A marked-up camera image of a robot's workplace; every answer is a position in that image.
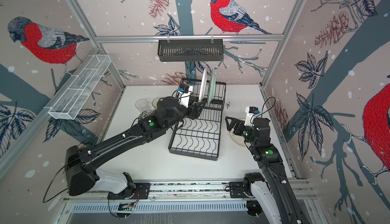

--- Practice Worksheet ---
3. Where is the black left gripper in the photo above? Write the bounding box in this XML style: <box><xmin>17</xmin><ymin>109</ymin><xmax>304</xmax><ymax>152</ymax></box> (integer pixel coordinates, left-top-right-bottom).
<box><xmin>165</xmin><ymin>95</ymin><xmax>206</xmax><ymax>129</ymax></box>

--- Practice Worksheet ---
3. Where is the cream plate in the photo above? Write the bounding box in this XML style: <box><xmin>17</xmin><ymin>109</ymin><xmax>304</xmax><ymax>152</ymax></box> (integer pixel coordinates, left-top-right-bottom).
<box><xmin>229</xmin><ymin>130</ymin><xmax>246</xmax><ymax>147</ymax></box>

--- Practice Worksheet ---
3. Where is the green glass tumbler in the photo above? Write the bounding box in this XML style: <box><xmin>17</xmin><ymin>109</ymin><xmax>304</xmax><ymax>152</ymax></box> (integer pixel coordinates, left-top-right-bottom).
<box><xmin>152</xmin><ymin>98</ymin><xmax>164</xmax><ymax>110</ymax></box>

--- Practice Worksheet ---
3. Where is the pink floral bowl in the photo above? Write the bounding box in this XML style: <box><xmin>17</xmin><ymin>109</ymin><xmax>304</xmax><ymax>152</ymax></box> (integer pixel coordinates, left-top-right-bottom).
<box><xmin>138</xmin><ymin>110</ymin><xmax>154</xmax><ymax>121</ymax></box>

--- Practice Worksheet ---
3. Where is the clear plastic cup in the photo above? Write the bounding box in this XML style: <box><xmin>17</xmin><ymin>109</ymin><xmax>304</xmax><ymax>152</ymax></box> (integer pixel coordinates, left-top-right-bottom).
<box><xmin>135</xmin><ymin>99</ymin><xmax>150</xmax><ymax>113</ymax></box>

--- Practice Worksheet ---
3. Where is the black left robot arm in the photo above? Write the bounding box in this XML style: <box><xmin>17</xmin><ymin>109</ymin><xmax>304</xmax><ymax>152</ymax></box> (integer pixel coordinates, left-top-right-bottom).
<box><xmin>62</xmin><ymin>97</ymin><xmax>206</xmax><ymax>200</ymax></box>

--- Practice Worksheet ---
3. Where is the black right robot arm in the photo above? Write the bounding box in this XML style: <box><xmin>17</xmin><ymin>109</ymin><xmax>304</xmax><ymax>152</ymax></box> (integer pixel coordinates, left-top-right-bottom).
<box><xmin>225</xmin><ymin>117</ymin><xmax>310</xmax><ymax>224</ymax></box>

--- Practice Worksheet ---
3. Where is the pale green plate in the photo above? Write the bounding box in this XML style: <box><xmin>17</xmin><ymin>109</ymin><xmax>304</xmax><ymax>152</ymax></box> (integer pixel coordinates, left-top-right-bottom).
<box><xmin>207</xmin><ymin>72</ymin><xmax>216</xmax><ymax>106</ymax></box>

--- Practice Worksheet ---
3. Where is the white patterned plate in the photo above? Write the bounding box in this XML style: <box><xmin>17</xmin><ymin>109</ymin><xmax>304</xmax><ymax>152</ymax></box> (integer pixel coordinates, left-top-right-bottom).
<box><xmin>198</xmin><ymin>70</ymin><xmax>208</xmax><ymax>102</ymax></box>

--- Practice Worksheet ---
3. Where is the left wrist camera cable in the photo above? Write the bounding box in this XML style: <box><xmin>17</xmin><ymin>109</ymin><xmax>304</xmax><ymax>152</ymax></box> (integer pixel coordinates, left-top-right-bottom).
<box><xmin>171</xmin><ymin>85</ymin><xmax>195</xmax><ymax>100</ymax></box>

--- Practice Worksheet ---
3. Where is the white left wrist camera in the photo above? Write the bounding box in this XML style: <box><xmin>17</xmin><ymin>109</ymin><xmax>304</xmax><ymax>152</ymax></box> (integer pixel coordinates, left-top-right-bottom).
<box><xmin>176</xmin><ymin>84</ymin><xmax>194</xmax><ymax>108</ymax></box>

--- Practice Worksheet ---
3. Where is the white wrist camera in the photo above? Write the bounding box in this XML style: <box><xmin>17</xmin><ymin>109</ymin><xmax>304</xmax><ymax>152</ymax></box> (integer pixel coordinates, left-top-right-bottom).
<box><xmin>245</xmin><ymin>107</ymin><xmax>259</xmax><ymax>126</ymax></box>
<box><xmin>176</xmin><ymin>84</ymin><xmax>194</xmax><ymax>108</ymax></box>

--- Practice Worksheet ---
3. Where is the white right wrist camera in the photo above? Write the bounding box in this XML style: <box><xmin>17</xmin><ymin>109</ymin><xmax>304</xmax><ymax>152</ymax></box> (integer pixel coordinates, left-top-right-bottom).
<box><xmin>245</xmin><ymin>107</ymin><xmax>259</xmax><ymax>126</ymax></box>

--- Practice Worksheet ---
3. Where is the black wire dish rack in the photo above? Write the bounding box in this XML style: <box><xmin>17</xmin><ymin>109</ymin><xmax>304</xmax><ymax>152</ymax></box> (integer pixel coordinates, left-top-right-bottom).
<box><xmin>168</xmin><ymin>82</ymin><xmax>226</xmax><ymax>161</ymax></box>

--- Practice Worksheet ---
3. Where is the black hanging wall basket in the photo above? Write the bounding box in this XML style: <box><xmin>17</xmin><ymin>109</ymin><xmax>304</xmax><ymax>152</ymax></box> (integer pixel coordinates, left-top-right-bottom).
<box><xmin>157</xmin><ymin>39</ymin><xmax>224</xmax><ymax>62</ymax></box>

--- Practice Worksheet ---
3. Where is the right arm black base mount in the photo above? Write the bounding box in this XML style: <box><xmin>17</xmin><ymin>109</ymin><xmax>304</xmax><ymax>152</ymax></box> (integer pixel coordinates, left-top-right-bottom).
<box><xmin>224</xmin><ymin>172</ymin><xmax>265</xmax><ymax>199</ymax></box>

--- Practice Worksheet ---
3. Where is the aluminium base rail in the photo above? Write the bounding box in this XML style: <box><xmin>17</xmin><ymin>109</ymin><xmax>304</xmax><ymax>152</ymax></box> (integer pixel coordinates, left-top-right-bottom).
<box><xmin>57</xmin><ymin>179</ymin><xmax>314</xmax><ymax>214</ymax></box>

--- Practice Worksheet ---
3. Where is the horizontal aluminium frame bar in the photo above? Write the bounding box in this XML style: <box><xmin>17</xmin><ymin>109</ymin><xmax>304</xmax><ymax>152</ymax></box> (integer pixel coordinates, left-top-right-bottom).
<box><xmin>95</xmin><ymin>34</ymin><xmax>284</xmax><ymax>44</ymax></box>

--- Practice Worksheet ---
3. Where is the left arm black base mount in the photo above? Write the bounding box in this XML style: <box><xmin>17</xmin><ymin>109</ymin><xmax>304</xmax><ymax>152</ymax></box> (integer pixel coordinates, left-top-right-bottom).
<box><xmin>107</xmin><ymin>172</ymin><xmax>151</xmax><ymax>200</ymax></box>

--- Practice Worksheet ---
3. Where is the white mesh wall shelf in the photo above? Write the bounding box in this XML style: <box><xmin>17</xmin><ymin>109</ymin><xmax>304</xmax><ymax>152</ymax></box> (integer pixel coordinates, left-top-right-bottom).
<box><xmin>48</xmin><ymin>54</ymin><xmax>111</xmax><ymax>120</ymax></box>

